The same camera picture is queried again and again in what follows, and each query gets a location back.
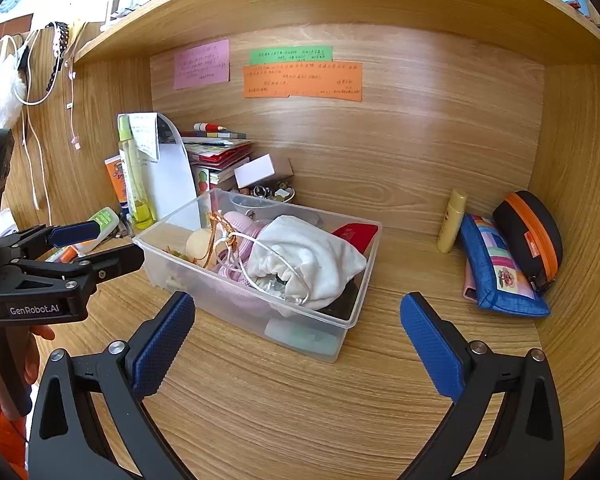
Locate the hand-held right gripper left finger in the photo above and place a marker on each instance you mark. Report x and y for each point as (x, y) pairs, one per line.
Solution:
(162, 342)

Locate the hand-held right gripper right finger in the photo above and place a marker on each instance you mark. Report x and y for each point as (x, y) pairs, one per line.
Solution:
(430, 345)

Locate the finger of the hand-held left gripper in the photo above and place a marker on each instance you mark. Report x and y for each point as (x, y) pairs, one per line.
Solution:
(75, 232)
(115, 262)

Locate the clear plastic storage box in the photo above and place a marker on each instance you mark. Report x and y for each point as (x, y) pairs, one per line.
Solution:
(180, 240)

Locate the pink knitted cloth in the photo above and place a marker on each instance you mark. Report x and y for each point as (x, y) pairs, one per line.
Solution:
(240, 227)

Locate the pale teal soap box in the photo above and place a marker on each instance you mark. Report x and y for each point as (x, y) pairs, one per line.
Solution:
(300, 337)

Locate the red box with gold clip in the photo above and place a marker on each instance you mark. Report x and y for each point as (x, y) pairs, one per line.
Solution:
(355, 237)

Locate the wooden desktop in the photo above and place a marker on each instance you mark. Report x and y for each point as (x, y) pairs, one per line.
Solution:
(280, 410)

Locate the person's left hand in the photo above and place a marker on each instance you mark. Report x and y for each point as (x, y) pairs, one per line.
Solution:
(34, 355)

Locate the green and white tube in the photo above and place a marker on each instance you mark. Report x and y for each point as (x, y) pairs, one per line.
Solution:
(102, 220)

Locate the orange tube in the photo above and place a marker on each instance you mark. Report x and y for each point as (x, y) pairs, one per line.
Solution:
(116, 180)

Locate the yellow spray bottle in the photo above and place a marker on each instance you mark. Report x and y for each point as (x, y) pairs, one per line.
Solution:
(137, 185)

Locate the cream tape roll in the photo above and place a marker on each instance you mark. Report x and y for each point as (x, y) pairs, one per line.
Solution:
(200, 245)

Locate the white file holder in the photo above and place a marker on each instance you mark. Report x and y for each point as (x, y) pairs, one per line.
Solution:
(172, 180)

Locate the blue patchwork pouch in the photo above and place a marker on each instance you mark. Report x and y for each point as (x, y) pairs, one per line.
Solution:
(500, 270)

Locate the yellow tube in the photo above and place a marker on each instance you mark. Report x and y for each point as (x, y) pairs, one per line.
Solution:
(452, 220)

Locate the black case orange zipper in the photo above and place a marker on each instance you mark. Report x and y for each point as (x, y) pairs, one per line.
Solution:
(520, 230)

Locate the stack of books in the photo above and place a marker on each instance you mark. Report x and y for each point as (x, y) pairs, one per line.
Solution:
(220, 155)

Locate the red and white marker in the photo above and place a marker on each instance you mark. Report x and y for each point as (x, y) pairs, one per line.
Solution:
(207, 127)

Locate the white fluffy cloth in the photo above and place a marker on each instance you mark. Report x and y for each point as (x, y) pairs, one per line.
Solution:
(2, 85)

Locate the small white box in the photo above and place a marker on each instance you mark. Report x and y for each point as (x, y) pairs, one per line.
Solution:
(254, 170)

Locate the bowl of trinkets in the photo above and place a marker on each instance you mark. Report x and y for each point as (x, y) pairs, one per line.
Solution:
(270, 192)

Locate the black headband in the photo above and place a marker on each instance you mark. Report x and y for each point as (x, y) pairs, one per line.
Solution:
(57, 50)

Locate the small brown box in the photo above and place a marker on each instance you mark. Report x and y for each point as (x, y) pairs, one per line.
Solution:
(282, 167)

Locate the pink paper note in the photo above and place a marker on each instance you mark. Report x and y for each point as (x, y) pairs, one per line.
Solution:
(201, 64)

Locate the orange paper note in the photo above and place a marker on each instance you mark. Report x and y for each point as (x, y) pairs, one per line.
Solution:
(302, 81)

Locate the green paper note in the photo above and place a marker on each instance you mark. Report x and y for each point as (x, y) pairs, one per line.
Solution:
(290, 55)

